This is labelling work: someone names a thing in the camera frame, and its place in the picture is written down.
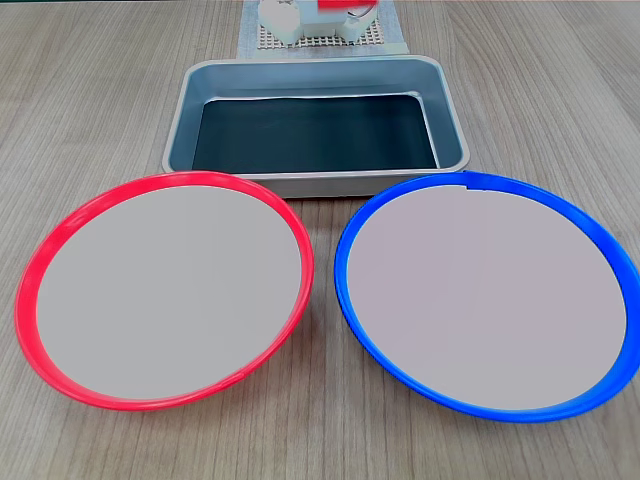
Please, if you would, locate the blue-rimmed white dish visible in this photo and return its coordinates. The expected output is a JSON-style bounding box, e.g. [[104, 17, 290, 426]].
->
[[333, 170, 640, 424]]

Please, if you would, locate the silver metal tray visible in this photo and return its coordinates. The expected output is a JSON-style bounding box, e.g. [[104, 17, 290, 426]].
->
[[161, 54, 472, 200]]

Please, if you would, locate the white lattice mat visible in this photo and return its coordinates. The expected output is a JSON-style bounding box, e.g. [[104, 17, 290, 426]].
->
[[256, 18, 387, 50]]

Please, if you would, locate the black tray liner mat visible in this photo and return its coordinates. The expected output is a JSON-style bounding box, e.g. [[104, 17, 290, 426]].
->
[[192, 94, 440, 175]]

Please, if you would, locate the red-rimmed white dish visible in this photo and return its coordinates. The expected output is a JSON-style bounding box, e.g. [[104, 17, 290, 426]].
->
[[14, 170, 315, 412]]

